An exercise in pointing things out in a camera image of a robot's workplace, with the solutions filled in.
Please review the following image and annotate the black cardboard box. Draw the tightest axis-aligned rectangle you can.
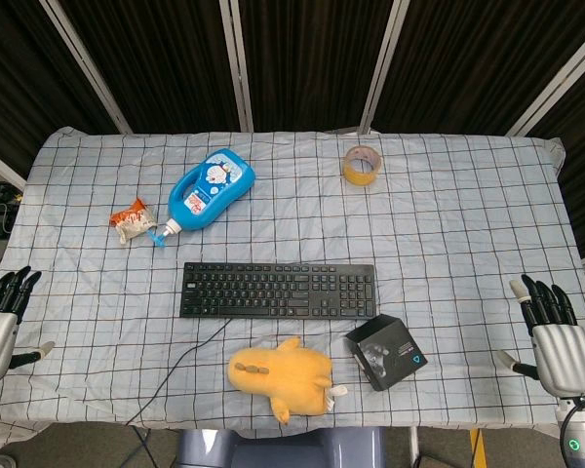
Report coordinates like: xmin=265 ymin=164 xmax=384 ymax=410
xmin=344 ymin=313 xmax=428 ymax=392

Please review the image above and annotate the orange white snack packet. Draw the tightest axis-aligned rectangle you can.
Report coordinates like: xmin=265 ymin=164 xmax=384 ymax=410
xmin=108 ymin=197 xmax=158 ymax=246

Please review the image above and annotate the black computer keyboard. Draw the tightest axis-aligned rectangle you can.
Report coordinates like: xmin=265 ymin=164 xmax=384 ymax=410
xmin=178 ymin=261 xmax=377 ymax=322

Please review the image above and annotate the blue cartoon detergent bottle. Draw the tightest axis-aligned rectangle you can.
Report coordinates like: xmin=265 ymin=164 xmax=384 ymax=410
xmin=145 ymin=148 xmax=256 ymax=249

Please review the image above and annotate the yellow plush toy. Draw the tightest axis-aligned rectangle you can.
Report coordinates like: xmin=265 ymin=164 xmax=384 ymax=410
xmin=227 ymin=335 xmax=348 ymax=426

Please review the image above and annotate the black keyboard cable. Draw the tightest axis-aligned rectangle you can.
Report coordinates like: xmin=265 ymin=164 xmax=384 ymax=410
xmin=124 ymin=317 xmax=231 ymax=426

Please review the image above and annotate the yellow packing tape roll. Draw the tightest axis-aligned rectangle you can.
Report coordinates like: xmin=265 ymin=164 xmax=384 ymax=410
xmin=341 ymin=144 xmax=383 ymax=187

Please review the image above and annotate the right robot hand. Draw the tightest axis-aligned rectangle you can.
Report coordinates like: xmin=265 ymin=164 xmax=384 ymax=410
xmin=497 ymin=273 xmax=585 ymax=397

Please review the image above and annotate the blue checked tablecloth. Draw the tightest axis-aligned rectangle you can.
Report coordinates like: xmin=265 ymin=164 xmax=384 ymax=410
xmin=0 ymin=125 xmax=585 ymax=444

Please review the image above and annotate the black folding screen partition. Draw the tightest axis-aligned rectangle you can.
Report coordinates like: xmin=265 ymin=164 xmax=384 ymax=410
xmin=0 ymin=0 xmax=585 ymax=264

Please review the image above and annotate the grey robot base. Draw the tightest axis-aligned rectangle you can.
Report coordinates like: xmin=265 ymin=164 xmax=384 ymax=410
xmin=175 ymin=426 xmax=387 ymax=468

